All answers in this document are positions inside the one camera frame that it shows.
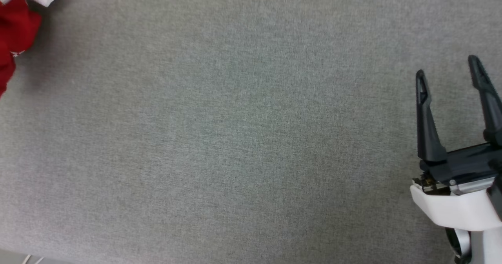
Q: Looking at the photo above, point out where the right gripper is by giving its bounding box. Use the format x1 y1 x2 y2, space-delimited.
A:
410 55 502 232

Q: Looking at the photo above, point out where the red and white jersey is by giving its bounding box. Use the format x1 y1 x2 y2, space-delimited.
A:
0 0 71 98

